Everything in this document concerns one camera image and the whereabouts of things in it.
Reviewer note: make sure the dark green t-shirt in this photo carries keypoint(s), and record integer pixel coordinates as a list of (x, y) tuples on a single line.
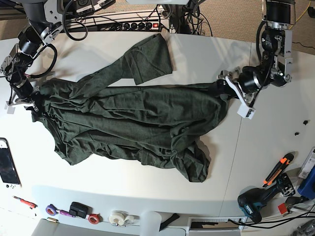
[(112, 113)]

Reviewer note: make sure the clear tape dispenser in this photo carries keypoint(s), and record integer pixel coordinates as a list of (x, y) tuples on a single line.
[(122, 218)]

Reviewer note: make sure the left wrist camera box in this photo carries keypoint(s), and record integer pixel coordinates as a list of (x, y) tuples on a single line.
[(245, 111)]

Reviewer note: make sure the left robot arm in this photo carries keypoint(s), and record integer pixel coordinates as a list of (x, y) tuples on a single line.
[(273, 48)]

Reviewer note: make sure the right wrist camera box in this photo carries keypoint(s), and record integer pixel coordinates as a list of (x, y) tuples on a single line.
[(10, 107)]

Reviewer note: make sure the red tape roll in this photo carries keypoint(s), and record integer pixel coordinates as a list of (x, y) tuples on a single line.
[(94, 218)]

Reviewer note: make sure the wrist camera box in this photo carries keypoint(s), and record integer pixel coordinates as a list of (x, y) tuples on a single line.
[(10, 107), (245, 111)]

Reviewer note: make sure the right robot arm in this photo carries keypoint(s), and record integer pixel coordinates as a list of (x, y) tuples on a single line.
[(44, 24)]

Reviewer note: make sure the blue box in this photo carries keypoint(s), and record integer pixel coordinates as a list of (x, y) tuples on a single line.
[(307, 187)]

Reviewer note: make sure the white translucent cup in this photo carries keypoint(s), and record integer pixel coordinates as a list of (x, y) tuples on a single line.
[(150, 222)]

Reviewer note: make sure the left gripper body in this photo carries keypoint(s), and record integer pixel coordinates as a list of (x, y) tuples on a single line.
[(242, 82)]

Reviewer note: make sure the orange black utility knife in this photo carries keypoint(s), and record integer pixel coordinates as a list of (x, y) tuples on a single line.
[(278, 169)]

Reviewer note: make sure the white power strip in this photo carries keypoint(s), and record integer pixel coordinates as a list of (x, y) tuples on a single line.
[(143, 20)]

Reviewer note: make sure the teal black cordless drill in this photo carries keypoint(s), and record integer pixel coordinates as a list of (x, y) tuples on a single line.
[(252, 201)]

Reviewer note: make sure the purple tape roll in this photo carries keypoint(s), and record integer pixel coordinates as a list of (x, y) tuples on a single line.
[(51, 210)]

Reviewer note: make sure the red handled screwdriver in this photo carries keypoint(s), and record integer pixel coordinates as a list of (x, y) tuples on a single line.
[(29, 204)]

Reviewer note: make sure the black action camera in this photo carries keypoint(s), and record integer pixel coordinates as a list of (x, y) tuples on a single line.
[(78, 210)]

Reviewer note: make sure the black tablet with white frame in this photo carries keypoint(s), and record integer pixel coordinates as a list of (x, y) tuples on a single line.
[(8, 172)]

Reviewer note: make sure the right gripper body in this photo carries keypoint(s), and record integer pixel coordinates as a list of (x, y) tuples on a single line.
[(23, 93)]

